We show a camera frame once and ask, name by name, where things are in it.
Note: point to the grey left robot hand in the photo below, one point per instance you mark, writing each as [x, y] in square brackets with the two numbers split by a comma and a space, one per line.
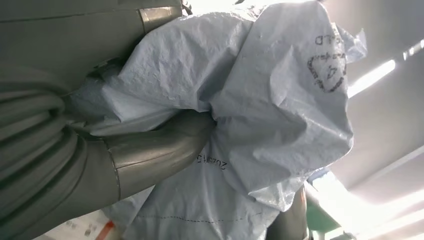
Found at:
[66, 33]

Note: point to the grey plastic package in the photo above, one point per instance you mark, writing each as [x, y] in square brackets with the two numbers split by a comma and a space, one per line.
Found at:
[265, 116]

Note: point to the ceiling light strip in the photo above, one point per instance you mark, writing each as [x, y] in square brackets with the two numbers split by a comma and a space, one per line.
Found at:
[371, 78]

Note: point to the green plastic crate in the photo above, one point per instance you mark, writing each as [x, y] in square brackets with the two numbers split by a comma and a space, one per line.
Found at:
[323, 215]

